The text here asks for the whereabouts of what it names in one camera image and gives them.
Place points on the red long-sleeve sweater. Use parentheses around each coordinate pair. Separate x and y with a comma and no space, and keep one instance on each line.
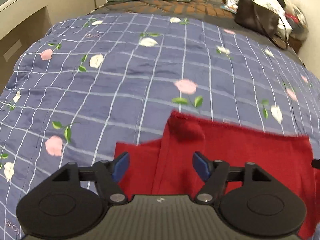
(164,166)

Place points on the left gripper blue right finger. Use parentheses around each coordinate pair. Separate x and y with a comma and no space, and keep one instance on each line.
(214,174)

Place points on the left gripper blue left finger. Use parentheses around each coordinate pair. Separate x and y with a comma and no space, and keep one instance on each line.
(107,176)

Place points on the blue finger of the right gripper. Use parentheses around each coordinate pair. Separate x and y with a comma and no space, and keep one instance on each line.
(315,163)

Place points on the blue floral checked quilt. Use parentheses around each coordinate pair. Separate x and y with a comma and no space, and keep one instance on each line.
(98,79)

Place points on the white printed tote bag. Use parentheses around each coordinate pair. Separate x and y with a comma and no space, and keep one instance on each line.
(277,6)

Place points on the clear plastic bag of clothes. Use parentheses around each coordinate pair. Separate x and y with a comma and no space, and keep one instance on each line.
(297,21)

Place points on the dark brown leather handbag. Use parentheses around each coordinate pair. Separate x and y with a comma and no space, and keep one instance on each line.
(261,20)

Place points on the beige wooden wardrobe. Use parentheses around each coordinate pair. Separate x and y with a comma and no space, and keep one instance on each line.
(25,21)

